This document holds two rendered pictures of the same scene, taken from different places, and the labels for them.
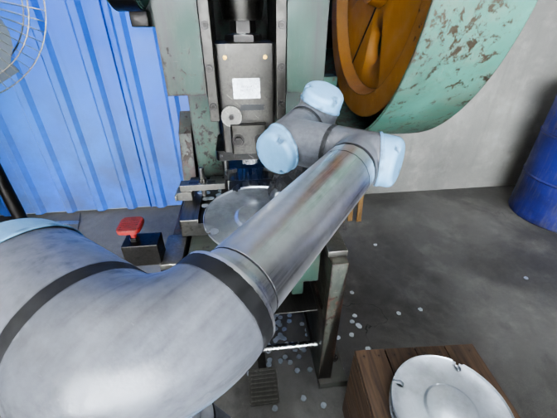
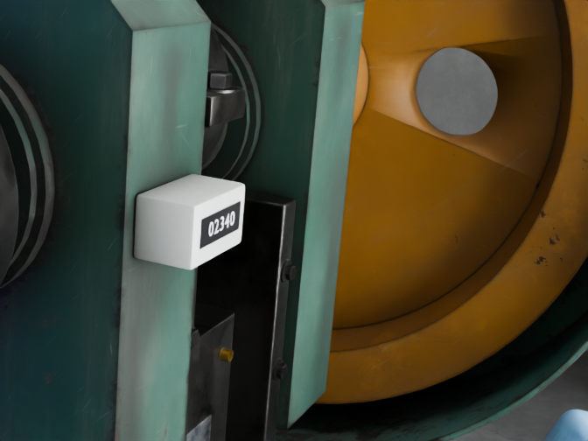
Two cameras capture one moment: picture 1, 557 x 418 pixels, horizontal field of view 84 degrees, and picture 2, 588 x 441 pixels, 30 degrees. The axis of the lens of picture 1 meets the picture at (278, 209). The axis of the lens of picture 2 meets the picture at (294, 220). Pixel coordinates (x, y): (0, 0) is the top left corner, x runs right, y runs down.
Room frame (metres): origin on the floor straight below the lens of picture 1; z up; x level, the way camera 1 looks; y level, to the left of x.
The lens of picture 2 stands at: (0.42, 0.76, 1.50)
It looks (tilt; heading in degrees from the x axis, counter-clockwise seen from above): 16 degrees down; 298
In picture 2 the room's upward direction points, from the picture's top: 5 degrees clockwise
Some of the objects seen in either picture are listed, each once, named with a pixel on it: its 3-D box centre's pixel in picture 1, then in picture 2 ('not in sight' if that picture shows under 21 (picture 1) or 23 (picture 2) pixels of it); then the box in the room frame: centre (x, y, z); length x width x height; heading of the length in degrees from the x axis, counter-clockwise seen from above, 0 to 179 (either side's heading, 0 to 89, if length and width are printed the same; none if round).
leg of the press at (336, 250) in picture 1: (313, 225); not in sight; (1.12, -0.16, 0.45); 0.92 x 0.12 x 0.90; 7
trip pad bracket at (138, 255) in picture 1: (148, 263); not in sight; (0.68, 0.38, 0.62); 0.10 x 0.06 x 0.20; 97
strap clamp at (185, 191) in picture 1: (200, 182); not in sight; (0.93, 0.26, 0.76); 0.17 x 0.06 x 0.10; 97
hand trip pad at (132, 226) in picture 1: (133, 234); not in sight; (0.68, 0.39, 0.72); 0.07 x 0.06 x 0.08; 7
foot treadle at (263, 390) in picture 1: (259, 330); not in sight; (0.81, 0.08, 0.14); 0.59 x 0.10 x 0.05; 7
